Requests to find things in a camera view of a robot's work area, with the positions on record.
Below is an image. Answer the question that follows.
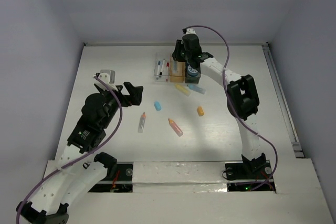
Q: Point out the blue highlighter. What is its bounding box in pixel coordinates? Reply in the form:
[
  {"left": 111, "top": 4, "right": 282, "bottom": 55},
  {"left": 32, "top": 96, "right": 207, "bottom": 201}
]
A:
[{"left": 187, "top": 84, "right": 206, "bottom": 94}]

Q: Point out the orange highlighter cap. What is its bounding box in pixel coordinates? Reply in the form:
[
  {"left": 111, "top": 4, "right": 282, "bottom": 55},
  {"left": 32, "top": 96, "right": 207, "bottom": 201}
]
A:
[{"left": 197, "top": 106, "right": 204, "bottom": 116}]

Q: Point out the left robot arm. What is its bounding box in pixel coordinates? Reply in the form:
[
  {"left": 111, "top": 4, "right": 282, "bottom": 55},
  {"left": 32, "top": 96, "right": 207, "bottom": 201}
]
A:
[{"left": 16, "top": 80, "right": 143, "bottom": 223}]

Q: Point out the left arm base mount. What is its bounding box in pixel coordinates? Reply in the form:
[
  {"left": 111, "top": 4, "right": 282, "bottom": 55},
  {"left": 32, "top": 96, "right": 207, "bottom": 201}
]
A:
[{"left": 89, "top": 163, "right": 133, "bottom": 193}]

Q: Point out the orange tip clear highlighter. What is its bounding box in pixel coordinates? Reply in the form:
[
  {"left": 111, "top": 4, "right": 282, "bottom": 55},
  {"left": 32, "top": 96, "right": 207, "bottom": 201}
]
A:
[{"left": 138, "top": 112, "right": 146, "bottom": 133}]

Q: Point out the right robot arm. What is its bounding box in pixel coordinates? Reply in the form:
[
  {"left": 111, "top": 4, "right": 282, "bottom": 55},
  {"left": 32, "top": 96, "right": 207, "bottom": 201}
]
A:
[{"left": 172, "top": 28, "right": 266, "bottom": 178}]

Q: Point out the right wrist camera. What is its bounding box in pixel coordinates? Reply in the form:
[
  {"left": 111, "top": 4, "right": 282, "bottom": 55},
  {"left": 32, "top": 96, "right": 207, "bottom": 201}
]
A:
[{"left": 182, "top": 28, "right": 196, "bottom": 35}]

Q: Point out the red capped white pen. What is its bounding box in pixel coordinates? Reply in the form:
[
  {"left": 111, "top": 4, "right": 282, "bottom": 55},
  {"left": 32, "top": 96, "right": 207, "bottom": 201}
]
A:
[{"left": 165, "top": 62, "right": 170, "bottom": 82}]

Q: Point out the dark grey plastic container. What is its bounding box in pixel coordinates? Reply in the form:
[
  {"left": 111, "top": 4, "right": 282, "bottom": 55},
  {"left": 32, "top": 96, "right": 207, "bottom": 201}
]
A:
[{"left": 185, "top": 62, "right": 201, "bottom": 84}]

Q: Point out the blue capped white pen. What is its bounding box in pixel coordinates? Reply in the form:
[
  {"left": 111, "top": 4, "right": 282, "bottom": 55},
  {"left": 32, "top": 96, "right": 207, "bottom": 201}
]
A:
[{"left": 155, "top": 61, "right": 161, "bottom": 80}]

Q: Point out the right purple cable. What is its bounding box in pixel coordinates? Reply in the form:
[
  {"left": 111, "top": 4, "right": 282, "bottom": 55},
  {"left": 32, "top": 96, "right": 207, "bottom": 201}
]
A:
[{"left": 182, "top": 26, "right": 279, "bottom": 192}]

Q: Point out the black capped white pen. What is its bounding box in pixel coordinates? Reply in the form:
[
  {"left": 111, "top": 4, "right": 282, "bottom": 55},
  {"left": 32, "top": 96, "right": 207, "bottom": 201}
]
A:
[{"left": 159, "top": 59, "right": 166, "bottom": 77}]

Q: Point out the clear plastic container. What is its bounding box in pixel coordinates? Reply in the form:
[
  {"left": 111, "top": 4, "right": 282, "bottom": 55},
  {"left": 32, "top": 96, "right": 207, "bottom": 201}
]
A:
[{"left": 153, "top": 52, "right": 171, "bottom": 83}]

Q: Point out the green highlighter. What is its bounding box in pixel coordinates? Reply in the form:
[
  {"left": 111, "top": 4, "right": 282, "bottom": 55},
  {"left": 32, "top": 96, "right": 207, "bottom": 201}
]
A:
[{"left": 172, "top": 60, "right": 179, "bottom": 74}]

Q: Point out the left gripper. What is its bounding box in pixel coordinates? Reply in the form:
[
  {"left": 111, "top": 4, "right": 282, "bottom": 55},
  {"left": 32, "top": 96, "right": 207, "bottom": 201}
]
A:
[{"left": 99, "top": 82, "right": 143, "bottom": 129}]

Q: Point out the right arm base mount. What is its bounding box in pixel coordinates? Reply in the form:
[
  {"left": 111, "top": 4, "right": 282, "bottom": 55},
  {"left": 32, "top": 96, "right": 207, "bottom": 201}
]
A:
[{"left": 222, "top": 153, "right": 276, "bottom": 192}]

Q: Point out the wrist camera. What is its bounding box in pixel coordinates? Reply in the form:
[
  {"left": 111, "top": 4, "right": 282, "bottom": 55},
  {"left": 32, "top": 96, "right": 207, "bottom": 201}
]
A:
[
  {"left": 182, "top": 28, "right": 196, "bottom": 35},
  {"left": 93, "top": 70, "right": 118, "bottom": 93}
]

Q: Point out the blue tape roll front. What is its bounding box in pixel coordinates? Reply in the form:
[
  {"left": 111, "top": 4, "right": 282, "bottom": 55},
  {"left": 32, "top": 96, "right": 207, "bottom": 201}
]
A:
[{"left": 186, "top": 65, "right": 199, "bottom": 77}]

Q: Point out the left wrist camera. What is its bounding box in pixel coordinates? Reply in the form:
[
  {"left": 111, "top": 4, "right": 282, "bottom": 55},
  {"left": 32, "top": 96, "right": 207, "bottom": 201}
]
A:
[{"left": 93, "top": 70, "right": 118, "bottom": 93}]

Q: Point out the blue highlighter cap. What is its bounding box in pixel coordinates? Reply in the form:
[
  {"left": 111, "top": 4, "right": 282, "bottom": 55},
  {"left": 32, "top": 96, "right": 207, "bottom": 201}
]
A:
[{"left": 154, "top": 101, "right": 162, "bottom": 111}]

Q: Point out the orange pink highlighter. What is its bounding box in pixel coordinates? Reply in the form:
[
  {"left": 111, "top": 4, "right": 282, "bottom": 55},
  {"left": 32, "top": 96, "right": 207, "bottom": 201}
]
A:
[{"left": 168, "top": 119, "right": 183, "bottom": 137}]

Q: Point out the yellow highlighter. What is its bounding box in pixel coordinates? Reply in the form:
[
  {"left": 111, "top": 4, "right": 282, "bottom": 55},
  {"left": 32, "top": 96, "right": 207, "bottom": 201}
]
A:
[{"left": 175, "top": 84, "right": 191, "bottom": 97}]

